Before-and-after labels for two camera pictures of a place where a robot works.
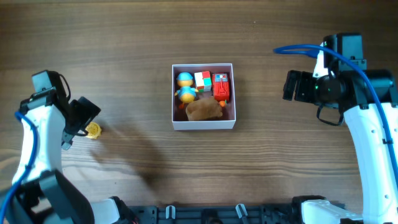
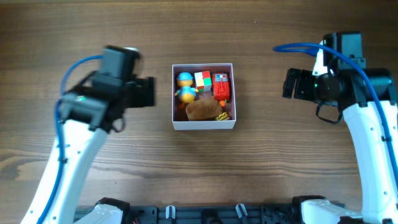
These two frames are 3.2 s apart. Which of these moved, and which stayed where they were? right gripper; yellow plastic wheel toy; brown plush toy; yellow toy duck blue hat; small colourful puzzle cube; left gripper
Moved: yellow plastic wheel toy; left gripper
Stayed: yellow toy duck blue hat; right gripper; brown plush toy; small colourful puzzle cube
